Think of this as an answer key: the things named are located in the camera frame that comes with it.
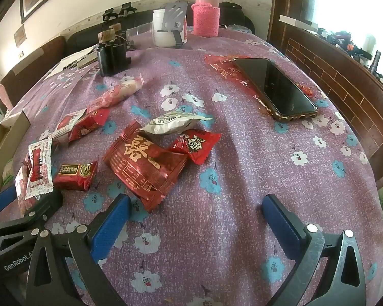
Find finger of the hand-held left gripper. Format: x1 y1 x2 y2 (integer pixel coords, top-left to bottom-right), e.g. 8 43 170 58
0 184 18 222
0 189 64 257

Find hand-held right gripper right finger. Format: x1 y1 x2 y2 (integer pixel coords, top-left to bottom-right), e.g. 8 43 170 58
261 194 367 306

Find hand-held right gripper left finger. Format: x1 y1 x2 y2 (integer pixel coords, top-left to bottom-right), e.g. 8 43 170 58
26 194 135 306

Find pale red snack packet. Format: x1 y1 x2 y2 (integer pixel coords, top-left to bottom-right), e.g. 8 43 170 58
14 156 35 214

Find white red snack packet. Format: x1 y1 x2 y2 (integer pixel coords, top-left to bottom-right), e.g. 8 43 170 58
51 108 88 144
28 138 54 196

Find red snack packet yellow label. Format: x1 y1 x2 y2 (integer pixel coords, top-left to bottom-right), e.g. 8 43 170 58
53 160 99 192
68 108 111 142

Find cardboard box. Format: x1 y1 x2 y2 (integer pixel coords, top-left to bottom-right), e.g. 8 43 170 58
0 110 31 198

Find large red snack packet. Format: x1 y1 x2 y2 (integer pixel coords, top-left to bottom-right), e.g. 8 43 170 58
103 120 189 213

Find small red cartoon snack packet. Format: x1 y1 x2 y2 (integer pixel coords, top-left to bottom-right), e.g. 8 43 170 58
169 128 222 165

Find white crinkled snack packet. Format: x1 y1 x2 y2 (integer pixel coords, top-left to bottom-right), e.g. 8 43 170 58
140 110 214 136

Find purple floral tablecloth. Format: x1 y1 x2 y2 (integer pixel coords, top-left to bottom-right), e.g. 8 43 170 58
0 25 383 306

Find pink translucent snack packet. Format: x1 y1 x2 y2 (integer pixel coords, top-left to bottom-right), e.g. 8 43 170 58
88 74 145 109

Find brown chair back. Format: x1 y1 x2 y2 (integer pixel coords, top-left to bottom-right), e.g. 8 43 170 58
0 35 67 103

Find white paper sheet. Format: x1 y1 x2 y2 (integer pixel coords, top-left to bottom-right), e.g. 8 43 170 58
45 51 83 80

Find black smartphone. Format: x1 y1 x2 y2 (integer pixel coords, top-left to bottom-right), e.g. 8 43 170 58
233 57 319 122

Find tan notebook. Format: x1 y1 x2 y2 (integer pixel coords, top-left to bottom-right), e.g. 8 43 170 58
77 52 100 70

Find black pen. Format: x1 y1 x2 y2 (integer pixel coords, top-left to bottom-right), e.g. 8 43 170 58
64 46 98 69

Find black cup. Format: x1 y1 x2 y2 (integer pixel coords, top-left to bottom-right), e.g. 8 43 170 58
97 29 116 77

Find black jar with cork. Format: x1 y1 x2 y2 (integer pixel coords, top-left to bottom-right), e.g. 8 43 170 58
110 22 131 71

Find flat red plastic wrapper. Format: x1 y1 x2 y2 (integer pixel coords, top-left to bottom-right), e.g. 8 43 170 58
204 54 315 115

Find black sofa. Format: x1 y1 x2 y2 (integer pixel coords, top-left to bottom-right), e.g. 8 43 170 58
65 2 256 50

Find clear plastic cup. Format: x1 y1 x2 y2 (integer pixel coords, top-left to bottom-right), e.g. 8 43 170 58
125 23 154 40

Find pile of dark tools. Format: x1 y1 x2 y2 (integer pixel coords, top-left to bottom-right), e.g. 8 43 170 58
317 27 383 80

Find white plastic cup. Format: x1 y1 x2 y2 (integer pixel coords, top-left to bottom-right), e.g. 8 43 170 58
151 9 188 48

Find white ledge slab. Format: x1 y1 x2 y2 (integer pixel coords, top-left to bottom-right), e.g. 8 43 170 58
279 14 318 28

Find phone on stand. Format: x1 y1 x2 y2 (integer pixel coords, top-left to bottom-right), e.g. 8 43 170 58
156 1 189 47

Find pink thermos bottle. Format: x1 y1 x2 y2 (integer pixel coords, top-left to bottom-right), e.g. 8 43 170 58
191 0 220 37

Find small framed wall picture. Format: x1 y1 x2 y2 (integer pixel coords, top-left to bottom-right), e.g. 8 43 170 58
13 25 28 48

